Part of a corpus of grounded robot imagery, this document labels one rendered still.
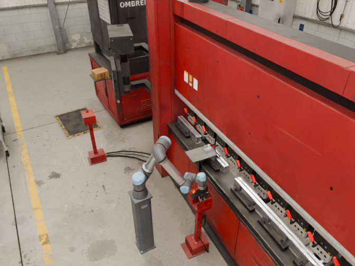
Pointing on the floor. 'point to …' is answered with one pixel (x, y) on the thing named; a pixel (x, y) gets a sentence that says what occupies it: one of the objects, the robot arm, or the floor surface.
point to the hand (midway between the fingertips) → (201, 202)
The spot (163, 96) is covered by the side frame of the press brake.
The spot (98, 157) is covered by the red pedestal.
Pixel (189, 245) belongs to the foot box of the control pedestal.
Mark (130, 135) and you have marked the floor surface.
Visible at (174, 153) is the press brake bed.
